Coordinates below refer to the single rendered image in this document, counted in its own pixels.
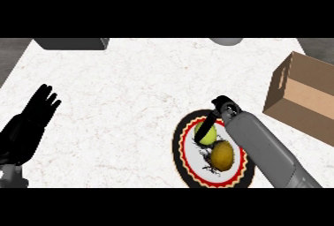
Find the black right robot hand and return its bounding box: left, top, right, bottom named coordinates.
left=192, top=94, right=242, bottom=146

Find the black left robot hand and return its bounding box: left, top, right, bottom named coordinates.
left=0, top=83, right=62, bottom=167

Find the green pear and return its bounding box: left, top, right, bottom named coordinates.
left=193, top=119, right=218, bottom=146

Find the black-rimmed patterned plate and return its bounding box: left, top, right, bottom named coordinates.
left=171, top=109, right=257, bottom=189

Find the brown cardboard box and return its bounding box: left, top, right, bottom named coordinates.
left=261, top=50, right=334, bottom=148

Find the brown-yellow round fruit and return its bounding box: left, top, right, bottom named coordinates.
left=210, top=139, right=236, bottom=173

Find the dark grey block appliance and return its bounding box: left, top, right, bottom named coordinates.
left=32, top=38, right=111, bottom=51

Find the pale grey round object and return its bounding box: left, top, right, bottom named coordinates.
left=208, top=38, right=245, bottom=47

